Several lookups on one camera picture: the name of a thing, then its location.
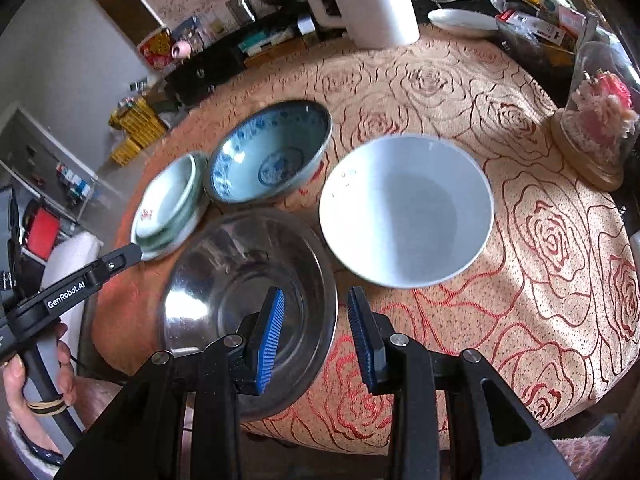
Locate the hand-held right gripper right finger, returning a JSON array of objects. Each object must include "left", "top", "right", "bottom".
[{"left": 347, "top": 286, "right": 578, "bottom": 480}]

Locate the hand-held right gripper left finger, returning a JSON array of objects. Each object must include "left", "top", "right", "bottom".
[{"left": 55, "top": 286, "right": 287, "bottom": 480}]

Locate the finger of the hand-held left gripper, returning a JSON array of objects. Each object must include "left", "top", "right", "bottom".
[{"left": 87, "top": 243, "right": 144, "bottom": 287}]

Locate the white oval dish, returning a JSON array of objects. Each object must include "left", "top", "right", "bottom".
[{"left": 131, "top": 154, "right": 197, "bottom": 238}]

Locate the stainless steel bowl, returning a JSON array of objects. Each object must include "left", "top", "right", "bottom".
[{"left": 157, "top": 209, "right": 339, "bottom": 422}]

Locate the green square plate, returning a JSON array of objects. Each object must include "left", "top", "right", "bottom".
[{"left": 137, "top": 152, "right": 206, "bottom": 253}]

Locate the white bowl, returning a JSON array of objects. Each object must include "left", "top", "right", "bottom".
[{"left": 319, "top": 133, "right": 496, "bottom": 289}]

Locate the blue patterned bowl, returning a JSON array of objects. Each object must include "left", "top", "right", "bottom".
[{"left": 202, "top": 100, "right": 334, "bottom": 206}]

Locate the person's left hand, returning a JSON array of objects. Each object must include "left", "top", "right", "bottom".
[{"left": 0, "top": 322, "right": 77, "bottom": 456}]

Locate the red chair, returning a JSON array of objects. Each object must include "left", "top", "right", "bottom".
[{"left": 20, "top": 200, "right": 62, "bottom": 261}]

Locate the yellow plastic crate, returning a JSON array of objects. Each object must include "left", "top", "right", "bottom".
[
  {"left": 110, "top": 137, "right": 144, "bottom": 166},
  {"left": 111, "top": 97, "right": 157, "bottom": 130},
  {"left": 125, "top": 115, "right": 169, "bottom": 147}
]

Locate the glass shelf unit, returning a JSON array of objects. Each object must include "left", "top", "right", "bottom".
[{"left": 0, "top": 102, "right": 101, "bottom": 226}]

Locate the black cabinet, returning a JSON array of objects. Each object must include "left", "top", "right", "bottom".
[{"left": 165, "top": 5, "right": 351, "bottom": 107}]

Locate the rose patterned tablecloth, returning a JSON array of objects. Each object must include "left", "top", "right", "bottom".
[{"left": 92, "top": 25, "right": 640, "bottom": 456}]

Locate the red gift box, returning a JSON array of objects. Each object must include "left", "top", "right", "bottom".
[{"left": 137, "top": 27, "right": 176, "bottom": 71}]

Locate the blue box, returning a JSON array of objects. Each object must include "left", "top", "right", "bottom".
[{"left": 177, "top": 16, "right": 202, "bottom": 41}]

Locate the teal box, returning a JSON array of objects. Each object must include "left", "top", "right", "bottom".
[{"left": 239, "top": 27, "right": 296, "bottom": 54}]

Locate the small white plate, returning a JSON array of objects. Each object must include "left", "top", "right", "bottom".
[{"left": 427, "top": 8, "right": 501, "bottom": 39}]

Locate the glass flower dome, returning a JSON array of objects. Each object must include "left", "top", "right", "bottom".
[{"left": 550, "top": 40, "right": 640, "bottom": 192}]

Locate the white tall appliance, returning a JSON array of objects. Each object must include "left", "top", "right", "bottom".
[{"left": 292, "top": 0, "right": 421, "bottom": 49}]

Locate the cluttered storage tray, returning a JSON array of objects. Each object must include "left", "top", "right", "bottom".
[{"left": 495, "top": 2, "right": 588, "bottom": 69}]

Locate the yellow black hair tie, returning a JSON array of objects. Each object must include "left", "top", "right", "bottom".
[{"left": 26, "top": 397, "right": 67, "bottom": 417}]

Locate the dark blue dotted strap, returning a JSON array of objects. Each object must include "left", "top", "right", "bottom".
[{"left": 7, "top": 410, "right": 66, "bottom": 467}]

